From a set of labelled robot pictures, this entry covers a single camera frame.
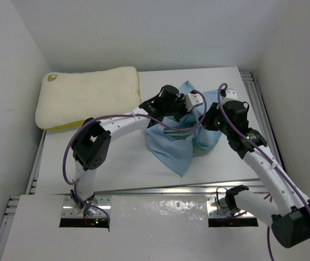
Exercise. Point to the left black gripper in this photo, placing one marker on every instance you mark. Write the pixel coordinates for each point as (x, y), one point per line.
(181, 98)

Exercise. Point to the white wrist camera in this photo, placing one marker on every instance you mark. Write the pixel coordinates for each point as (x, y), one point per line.
(228, 95)
(193, 100)

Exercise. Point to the aluminium frame rail right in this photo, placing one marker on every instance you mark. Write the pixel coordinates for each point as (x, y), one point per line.
(260, 111)

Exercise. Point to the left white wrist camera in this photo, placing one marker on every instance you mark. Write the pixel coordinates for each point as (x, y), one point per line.
(193, 100)

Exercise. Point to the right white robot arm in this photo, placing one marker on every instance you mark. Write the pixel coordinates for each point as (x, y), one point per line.
(288, 215)

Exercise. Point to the cream yellow pillow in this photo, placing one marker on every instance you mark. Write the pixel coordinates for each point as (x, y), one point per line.
(66, 100)

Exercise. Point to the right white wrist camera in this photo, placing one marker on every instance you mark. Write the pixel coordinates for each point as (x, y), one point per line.
(228, 95)

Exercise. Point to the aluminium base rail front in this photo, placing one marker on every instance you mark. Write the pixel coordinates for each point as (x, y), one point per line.
(164, 198)

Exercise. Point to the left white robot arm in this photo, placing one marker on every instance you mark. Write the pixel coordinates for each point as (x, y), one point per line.
(91, 144)

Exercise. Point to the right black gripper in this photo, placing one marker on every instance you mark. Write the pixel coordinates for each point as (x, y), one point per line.
(207, 123)

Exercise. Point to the blue green pillowcase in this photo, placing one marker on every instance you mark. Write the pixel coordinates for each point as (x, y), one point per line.
(176, 150)

